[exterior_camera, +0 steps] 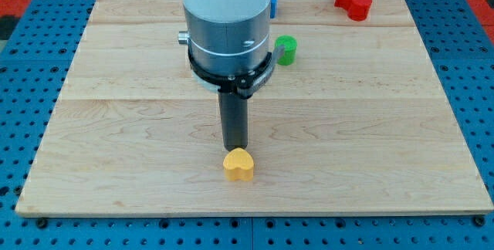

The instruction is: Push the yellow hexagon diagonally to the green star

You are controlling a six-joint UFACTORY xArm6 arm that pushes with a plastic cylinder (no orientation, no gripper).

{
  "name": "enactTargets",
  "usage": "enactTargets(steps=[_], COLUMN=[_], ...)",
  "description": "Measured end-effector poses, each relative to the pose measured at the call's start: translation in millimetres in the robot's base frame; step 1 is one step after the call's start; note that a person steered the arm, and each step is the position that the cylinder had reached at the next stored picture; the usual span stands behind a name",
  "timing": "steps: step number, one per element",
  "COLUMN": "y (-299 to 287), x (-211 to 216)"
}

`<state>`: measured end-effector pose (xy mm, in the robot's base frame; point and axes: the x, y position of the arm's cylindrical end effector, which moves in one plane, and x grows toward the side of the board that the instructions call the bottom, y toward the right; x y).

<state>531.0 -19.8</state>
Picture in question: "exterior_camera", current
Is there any black clamp ring mount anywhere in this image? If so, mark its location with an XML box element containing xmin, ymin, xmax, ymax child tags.
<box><xmin>188</xmin><ymin>45</ymin><xmax>285</xmax><ymax>100</ymax></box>

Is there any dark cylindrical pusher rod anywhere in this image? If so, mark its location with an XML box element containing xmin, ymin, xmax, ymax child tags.
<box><xmin>218</xmin><ymin>93</ymin><xmax>249</xmax><ymax>151</ymax></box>

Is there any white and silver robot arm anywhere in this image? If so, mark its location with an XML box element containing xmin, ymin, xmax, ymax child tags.
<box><xmin>178</xmin><ymin>0</ymin><xmax>284</xmax><ymax>150</ymax></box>

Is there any green cylinder block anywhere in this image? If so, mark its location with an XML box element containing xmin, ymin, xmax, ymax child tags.
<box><xmin>275</xmin><ymin>35</ymin><xmax>298</xmax><ymax>66</ymax></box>

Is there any yellow heart block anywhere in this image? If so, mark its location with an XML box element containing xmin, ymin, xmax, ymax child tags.
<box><xmin>222</xmin><ymin>147</ymin><xmax>255</xmax><ymax>181</ymax></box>

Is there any blue block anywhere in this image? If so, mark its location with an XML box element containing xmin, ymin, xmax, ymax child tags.
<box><xmin>270</xmin><ymin>0</ymin><xmax>277</xmax><ymax>19</ymax></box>

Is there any light wooden board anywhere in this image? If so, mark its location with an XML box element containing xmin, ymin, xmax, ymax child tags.
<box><xmin>15</xmin><ymin>0</ymin><xmax>494</xmax><ymax>218</ymax></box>

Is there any red cylinder block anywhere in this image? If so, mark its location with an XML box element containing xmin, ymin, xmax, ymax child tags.
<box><xmin>347</xmin><ymin>0</ymin><xmax>373</xmax><ymax>21</ymax></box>

